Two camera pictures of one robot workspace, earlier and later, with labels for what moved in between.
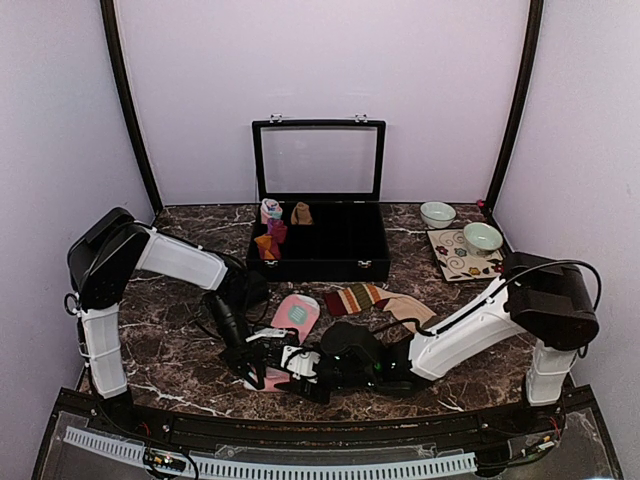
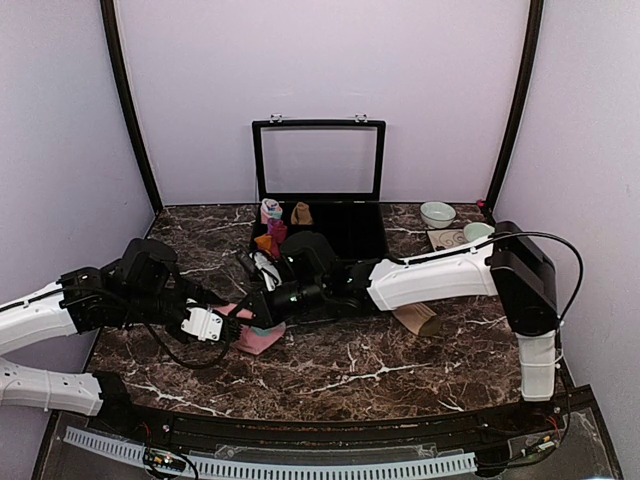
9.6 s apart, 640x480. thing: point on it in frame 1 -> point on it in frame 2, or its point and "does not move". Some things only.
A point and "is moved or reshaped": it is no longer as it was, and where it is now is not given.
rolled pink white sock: x=269 y=209 does not move
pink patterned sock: x=293 y=311 is moved or reshaped
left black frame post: x=109 y=15 does not move
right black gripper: x=301 y=389 -> x=264 y=312
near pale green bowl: x=482 y=240 does not move
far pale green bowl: x=437 y=215 does not move
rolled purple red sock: x=277 y=229 does not move
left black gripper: x=251 y=354 -> x=203 y=297
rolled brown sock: x=301 y=214 does not move
